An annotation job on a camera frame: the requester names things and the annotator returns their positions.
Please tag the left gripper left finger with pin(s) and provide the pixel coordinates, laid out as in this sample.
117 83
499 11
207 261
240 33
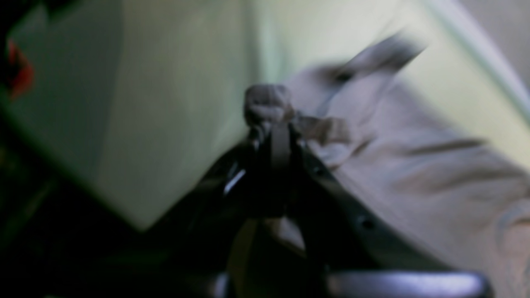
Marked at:
200 230

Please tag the grey t-shirt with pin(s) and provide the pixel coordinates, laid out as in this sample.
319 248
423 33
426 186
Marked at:
449 194

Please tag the light green table cloth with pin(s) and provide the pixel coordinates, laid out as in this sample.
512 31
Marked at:
138 97

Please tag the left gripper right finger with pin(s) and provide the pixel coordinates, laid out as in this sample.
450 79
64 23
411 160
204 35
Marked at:
350 253

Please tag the red clamp at left corner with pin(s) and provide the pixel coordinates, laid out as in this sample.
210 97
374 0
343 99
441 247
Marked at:
20 73

